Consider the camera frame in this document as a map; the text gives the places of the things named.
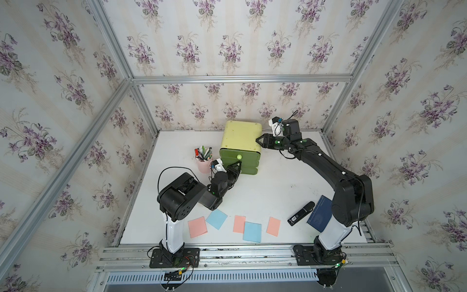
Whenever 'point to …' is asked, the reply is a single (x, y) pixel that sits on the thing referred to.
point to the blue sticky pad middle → (252, 232)
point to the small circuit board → (174, 275)
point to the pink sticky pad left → (197, 227)
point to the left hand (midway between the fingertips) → (244, 164)
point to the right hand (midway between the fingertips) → (261, 140)
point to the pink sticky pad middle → (239, 224)
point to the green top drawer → (239, 155)
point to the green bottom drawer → (249, 170)
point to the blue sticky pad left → (216, 218)
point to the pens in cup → (203, 154)
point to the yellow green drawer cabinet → (242, 142)
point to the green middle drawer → (250, 163)
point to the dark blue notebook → (321, 213)
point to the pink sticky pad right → (273, 226)
